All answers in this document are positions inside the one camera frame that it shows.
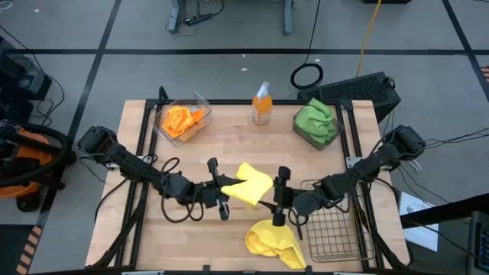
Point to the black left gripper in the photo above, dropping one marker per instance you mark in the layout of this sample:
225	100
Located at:
202	195

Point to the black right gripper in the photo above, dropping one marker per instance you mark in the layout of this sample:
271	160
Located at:
305	202

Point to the grey table leg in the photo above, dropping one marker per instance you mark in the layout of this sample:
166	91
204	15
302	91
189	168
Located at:
175	15
288	19

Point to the hazard-striped black floor mat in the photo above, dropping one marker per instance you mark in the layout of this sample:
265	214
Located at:
11	252

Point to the black laptop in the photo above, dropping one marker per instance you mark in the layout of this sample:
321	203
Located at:
479	244

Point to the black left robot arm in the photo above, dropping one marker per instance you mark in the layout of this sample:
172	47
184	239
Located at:
130	166

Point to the black metal beam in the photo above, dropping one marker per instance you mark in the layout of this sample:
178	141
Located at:
451	210

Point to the yellow microfiber towel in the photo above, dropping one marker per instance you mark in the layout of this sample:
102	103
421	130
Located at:
267	240
252	185

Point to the white paper sheet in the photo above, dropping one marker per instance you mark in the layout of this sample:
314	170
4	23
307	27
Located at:
422	237

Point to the grey translucent bin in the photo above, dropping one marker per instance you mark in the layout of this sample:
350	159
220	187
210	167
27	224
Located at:
336	135

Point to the clear plastic bin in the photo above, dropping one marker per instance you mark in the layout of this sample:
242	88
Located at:
164	131

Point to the orange shop vacuum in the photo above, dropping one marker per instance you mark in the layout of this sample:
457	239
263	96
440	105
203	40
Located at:
23	153

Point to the silver corner bracket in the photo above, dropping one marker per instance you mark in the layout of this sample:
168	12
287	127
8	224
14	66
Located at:
351	162

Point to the orange spray bottle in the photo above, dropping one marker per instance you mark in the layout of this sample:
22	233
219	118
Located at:
262	109

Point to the black computer case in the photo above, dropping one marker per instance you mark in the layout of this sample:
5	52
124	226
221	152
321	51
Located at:
363	89

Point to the black equipment stack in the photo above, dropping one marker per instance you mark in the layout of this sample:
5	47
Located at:
23	80

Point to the black metal table frame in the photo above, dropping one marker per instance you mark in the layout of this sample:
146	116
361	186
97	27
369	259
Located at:
229	102

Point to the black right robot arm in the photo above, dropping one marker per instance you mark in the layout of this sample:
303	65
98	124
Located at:
366	168

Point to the black power strip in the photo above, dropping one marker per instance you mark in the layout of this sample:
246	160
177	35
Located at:
198	19

